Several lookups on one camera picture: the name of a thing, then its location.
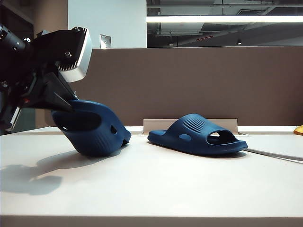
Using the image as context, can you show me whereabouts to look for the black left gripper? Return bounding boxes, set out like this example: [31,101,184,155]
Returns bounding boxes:
[0,51,78,132]

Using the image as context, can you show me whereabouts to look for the blue rubber slipper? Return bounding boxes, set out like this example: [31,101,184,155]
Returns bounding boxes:
[147,113,249,157]
[51,99,132,157]

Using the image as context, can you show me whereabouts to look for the brown desk partition panel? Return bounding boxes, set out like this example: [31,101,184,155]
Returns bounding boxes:
[35,46,303,128]

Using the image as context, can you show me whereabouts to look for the white ceiling light strip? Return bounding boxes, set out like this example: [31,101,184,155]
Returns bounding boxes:
[146,15,303,24]

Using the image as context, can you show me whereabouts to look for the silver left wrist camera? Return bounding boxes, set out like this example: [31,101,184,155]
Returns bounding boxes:
[58,26,92,83]

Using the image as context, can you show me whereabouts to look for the silver wall switch plate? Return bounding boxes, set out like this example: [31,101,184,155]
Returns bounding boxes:
[99,34,112,49]

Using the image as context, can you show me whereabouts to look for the grey cable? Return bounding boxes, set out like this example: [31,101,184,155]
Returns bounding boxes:
[246,148,303,163]

